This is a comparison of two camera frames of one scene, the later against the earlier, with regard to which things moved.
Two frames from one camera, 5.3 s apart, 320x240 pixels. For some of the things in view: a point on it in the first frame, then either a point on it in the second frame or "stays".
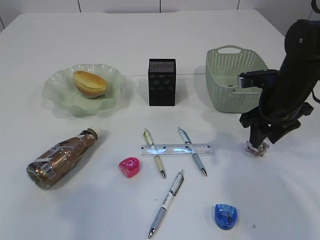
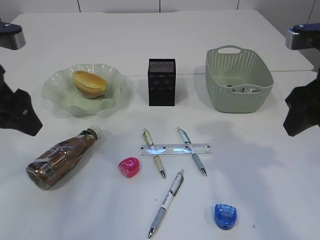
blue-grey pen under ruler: x=187 y=139 stays
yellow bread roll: x=89 y=85 stays
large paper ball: x=261 y=150 → x=248 y=90
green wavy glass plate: x=60 y=90 stays
